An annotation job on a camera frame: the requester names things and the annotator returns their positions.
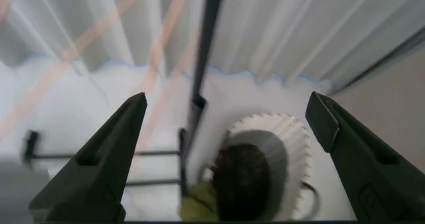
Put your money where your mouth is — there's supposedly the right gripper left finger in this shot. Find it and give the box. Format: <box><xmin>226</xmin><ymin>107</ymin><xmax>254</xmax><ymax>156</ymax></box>
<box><xmin>29</xmin><ymin>91</ymin><xmax>148</xmax><ymax>222</ymax></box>

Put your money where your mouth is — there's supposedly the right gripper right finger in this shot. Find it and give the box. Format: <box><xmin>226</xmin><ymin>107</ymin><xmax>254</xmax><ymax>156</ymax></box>
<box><xmin>305</xmin><ymin>90</ymin><xmax>425</xmax><ymax>222</ymax></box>

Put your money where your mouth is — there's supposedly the white laundry basket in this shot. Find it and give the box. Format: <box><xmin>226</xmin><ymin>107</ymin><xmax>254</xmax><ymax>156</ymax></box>
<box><xmin>199</xmin><ymin>112</ymin><xmax>321</xmax><ymax>221</ymax></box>

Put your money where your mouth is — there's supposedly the black clothes rack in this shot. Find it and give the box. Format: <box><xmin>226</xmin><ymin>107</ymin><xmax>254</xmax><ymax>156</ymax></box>
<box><xmin>22</xmin><ymin>0</ymin><xmax>226</xmax><ymax>198</ymax></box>

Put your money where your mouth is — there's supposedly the green garment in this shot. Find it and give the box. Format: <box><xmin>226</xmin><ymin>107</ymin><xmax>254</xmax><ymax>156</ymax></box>
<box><xmin>180</xmin><ymin>180</ymin><xmax>220</xmax><ymax>222</ymax></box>

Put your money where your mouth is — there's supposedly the white curtain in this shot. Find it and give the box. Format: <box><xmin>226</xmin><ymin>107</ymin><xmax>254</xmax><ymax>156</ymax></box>
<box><xmin>0</xmin><ymin>0</ymin><xmax>425</xmax><ymax>89</ymax></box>

